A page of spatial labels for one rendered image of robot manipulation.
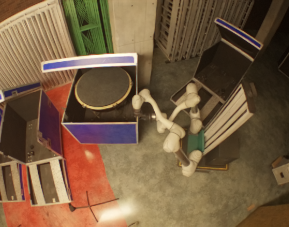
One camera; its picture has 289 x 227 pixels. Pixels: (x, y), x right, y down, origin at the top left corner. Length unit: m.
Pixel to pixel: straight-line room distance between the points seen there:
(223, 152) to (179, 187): 1.02
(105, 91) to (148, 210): 1.98
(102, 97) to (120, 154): 1.12
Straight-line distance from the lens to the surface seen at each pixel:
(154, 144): 2.81
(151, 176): 2.67
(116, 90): 2.17
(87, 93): 2.25
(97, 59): 1.52
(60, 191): 2.92
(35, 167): 3.17
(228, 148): 2.23
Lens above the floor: 2.64
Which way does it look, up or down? 59 degrees down
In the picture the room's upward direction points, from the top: 3 degrees clockwise
